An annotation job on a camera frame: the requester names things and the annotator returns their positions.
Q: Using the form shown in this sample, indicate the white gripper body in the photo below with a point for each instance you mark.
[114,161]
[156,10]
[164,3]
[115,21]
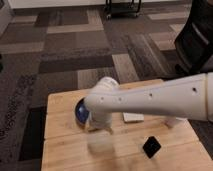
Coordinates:
[99,121]

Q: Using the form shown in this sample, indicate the blue bowl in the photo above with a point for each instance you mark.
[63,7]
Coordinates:
[81,113]

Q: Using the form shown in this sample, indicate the black office chair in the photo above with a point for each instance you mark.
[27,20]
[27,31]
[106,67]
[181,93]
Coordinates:
[194,43]

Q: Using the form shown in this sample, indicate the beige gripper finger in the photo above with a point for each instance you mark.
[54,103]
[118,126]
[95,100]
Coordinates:
[99,143]

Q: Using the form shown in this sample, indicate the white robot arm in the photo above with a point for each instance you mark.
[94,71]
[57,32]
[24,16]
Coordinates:
[188,97]

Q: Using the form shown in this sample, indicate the white eraser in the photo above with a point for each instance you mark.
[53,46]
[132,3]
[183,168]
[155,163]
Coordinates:
[133,117]

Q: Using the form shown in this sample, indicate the black square object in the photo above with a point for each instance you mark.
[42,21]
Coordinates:
[151,146]

